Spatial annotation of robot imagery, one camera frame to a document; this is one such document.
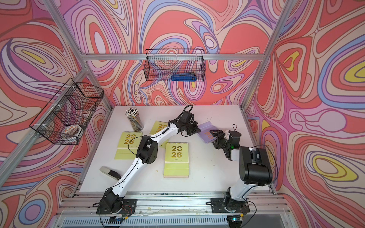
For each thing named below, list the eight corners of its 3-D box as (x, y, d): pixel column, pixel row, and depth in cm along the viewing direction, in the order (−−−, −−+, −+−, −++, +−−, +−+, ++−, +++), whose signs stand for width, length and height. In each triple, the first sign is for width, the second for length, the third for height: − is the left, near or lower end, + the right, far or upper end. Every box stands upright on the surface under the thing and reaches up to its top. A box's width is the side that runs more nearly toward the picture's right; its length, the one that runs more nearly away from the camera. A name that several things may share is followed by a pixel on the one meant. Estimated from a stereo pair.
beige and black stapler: (100, 171, 87) (96, 168, 83) (104, 167, 89) (101, 164, 85) (118, 181, 83) (115, 178, 80) (122, 176, 85) (119, 173, 82)
